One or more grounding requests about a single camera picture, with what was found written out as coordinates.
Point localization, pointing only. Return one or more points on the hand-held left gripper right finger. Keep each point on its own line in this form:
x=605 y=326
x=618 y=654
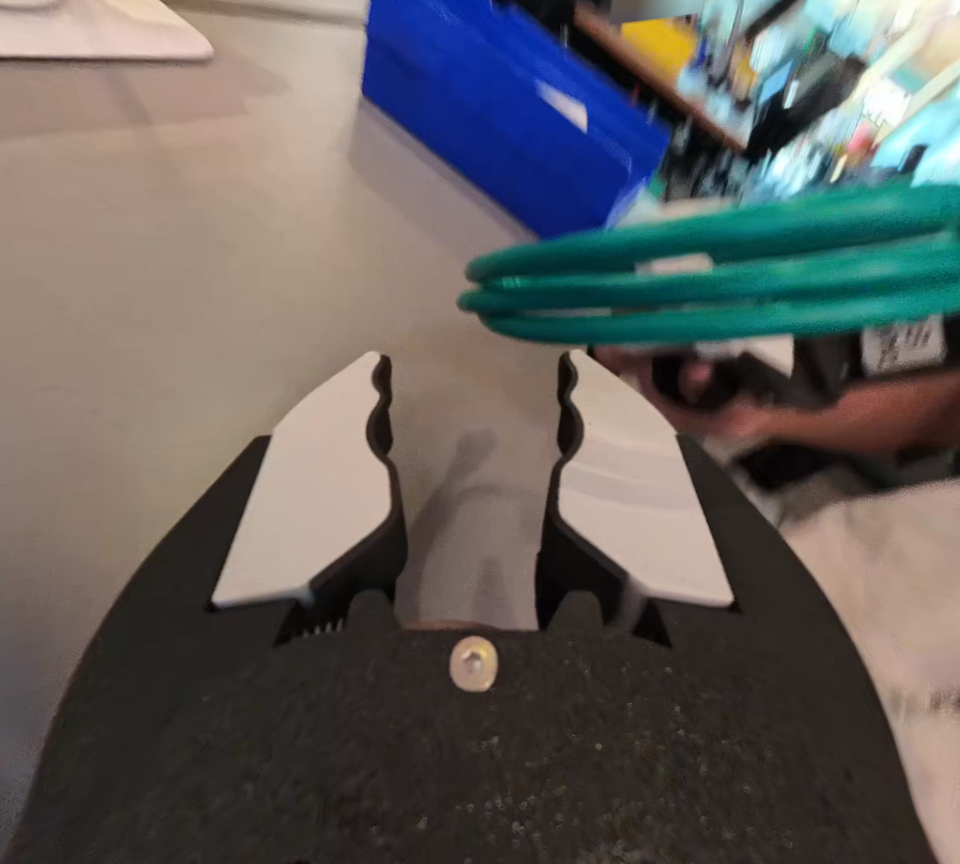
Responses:
x=637 y=489

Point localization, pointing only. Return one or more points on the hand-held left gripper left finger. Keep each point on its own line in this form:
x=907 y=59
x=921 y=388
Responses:
x=315 y=497

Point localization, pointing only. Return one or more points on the blue plastic bin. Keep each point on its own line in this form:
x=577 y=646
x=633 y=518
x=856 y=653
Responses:
x=480 y=99

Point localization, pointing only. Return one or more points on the person's right hand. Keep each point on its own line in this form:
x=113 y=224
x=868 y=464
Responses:
x=720 y=420

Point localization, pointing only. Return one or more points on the yellow parts bin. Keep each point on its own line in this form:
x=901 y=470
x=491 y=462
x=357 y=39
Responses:
x=660 y=39

